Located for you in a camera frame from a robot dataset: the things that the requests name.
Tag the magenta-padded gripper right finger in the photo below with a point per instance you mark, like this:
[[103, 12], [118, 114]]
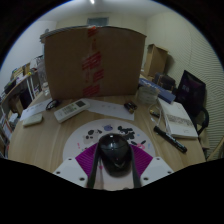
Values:
[[156, 170]]

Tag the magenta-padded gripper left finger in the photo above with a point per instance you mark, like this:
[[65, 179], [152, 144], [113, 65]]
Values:
[[68, 170]]

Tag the pile of books and papers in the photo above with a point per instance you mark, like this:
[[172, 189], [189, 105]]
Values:
[[53, 32]]

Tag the small black clip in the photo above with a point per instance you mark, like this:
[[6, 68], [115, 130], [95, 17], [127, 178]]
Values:
[[130, 106]]

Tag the plain white paper sheet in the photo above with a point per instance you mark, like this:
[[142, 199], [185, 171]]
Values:
[[106, 108]]

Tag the dark storage box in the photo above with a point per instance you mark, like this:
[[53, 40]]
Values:
[[165, 82]]

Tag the white printed mouse pad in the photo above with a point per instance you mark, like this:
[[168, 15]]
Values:
[[80, 136]]

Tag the long cluttered wall desk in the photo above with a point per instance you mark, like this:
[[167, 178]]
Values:
[[20, 83]]

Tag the white remote with buttons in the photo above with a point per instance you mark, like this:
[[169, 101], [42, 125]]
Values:
[[71, 110]]

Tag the tall open cardboard box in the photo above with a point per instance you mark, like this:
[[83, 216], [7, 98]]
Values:
[[156, 61]]

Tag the ceiling light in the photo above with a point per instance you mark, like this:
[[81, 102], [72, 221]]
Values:
[[92, 1]]

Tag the black computer mouse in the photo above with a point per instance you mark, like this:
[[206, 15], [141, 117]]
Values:
[[114, 155]]

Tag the white notebook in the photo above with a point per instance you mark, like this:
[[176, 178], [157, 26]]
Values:
[[178, 120]]

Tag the flat blue box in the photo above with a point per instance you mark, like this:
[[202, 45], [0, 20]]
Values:
[[166, 95]]

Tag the pale door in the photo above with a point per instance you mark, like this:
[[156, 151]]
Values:
[[97, 21]]

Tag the large cardboard box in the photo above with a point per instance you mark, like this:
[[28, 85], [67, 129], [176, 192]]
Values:
[[66, 66]]

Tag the black marker pen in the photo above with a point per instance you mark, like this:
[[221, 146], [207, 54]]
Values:
[[170, 139]]

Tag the white bookshelf unit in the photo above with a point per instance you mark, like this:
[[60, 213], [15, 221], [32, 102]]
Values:
[[4, 133]]

